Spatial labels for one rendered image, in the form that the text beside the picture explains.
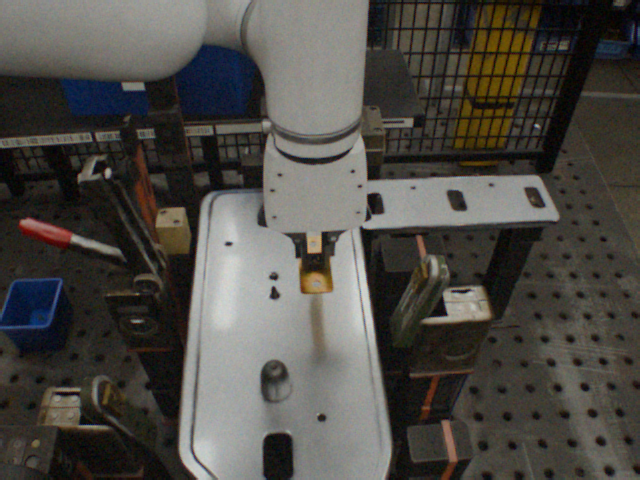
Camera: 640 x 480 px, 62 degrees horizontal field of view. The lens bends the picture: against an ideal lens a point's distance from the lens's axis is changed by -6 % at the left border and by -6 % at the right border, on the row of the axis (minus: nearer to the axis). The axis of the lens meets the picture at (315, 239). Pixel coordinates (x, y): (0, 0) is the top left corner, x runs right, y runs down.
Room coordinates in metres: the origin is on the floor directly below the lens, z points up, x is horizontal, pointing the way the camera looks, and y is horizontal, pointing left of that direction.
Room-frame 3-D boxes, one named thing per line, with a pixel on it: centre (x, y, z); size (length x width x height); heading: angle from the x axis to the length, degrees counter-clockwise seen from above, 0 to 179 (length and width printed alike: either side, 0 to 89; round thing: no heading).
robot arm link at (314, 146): (0.42, 0.00, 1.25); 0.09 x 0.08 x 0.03; 94
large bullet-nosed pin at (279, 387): (0.29, 0.04, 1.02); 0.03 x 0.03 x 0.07
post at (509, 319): (0.59, -0.32, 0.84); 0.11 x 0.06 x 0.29; 94
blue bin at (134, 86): (0.84, 0.26, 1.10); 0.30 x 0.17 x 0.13; 88
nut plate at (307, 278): (0.42, 0.00, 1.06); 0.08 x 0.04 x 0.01; 4
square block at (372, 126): (0.70, -0.06, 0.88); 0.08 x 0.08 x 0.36; 4
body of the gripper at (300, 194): (0.42, 0.00, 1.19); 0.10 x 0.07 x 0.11; 94
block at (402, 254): (0.50, -0.13, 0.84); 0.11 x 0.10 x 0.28; 94
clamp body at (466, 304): (0.37, -0.16, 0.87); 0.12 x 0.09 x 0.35; 94
